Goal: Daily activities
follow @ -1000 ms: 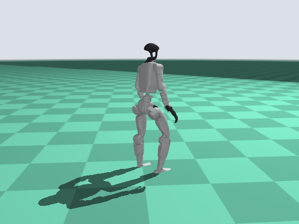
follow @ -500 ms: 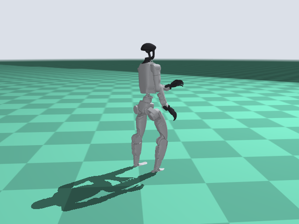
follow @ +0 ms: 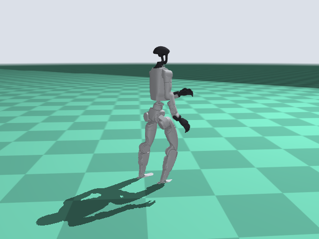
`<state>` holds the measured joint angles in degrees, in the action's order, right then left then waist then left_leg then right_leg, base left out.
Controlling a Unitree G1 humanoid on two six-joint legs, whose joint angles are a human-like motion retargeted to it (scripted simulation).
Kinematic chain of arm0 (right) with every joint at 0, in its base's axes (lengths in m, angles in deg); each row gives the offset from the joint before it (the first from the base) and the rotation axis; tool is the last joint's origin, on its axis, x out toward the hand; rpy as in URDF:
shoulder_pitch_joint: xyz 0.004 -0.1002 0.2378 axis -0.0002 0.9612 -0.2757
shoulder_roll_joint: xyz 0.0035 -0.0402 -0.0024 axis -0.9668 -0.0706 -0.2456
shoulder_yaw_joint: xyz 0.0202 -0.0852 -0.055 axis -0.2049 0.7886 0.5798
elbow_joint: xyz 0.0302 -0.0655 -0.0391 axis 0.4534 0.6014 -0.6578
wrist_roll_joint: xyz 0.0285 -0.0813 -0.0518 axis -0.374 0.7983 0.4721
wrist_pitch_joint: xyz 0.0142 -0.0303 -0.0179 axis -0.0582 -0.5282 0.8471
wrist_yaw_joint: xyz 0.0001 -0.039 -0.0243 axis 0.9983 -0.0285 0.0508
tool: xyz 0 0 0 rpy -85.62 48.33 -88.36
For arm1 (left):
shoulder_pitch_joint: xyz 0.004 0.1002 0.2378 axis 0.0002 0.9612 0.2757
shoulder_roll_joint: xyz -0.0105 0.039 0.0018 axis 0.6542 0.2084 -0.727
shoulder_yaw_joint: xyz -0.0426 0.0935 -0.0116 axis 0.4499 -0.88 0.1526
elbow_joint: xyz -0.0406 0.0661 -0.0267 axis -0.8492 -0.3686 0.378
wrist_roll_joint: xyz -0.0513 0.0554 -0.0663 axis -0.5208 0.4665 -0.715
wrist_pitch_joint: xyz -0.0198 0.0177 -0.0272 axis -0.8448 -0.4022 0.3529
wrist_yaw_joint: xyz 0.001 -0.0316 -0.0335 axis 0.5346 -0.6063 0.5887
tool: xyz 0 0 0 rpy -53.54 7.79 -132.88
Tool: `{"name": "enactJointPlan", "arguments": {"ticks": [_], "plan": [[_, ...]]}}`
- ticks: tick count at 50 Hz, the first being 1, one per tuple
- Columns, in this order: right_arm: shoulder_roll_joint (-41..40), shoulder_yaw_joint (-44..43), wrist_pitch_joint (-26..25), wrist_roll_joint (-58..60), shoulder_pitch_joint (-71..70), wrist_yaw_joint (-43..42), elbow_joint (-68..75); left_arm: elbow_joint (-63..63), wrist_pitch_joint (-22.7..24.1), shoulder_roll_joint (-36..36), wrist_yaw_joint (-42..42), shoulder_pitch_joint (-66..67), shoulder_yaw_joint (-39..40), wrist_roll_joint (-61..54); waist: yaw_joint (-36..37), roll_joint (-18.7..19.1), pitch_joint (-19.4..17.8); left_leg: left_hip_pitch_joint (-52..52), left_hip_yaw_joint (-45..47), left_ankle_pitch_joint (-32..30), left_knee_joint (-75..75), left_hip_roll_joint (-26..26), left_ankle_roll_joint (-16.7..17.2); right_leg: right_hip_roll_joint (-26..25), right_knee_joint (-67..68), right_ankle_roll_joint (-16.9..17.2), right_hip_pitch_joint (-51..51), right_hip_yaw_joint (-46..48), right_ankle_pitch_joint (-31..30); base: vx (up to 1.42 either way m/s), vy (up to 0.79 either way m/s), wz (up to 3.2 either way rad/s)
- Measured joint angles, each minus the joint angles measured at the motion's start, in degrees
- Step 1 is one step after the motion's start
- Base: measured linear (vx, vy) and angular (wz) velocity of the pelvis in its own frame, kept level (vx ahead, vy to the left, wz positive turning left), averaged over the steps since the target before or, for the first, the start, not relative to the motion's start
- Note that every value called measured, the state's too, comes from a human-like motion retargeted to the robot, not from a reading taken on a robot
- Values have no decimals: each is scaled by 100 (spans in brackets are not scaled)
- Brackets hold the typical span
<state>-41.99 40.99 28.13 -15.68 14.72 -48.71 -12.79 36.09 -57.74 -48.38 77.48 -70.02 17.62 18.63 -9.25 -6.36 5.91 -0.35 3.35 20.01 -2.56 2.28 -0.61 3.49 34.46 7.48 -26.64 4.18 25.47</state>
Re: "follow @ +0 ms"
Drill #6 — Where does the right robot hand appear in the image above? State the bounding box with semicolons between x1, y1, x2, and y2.
173;115;190;133

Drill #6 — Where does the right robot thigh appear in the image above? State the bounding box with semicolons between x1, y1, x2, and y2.
157;115;178;156

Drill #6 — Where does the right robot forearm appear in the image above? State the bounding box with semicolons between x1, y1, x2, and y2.
167;93;179;119

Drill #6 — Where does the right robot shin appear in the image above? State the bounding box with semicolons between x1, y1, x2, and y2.
160;149;178;183

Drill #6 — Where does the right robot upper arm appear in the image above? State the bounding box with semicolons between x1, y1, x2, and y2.
162;69;173;100

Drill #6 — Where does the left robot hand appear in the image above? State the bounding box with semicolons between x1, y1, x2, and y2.
173;88;193;98

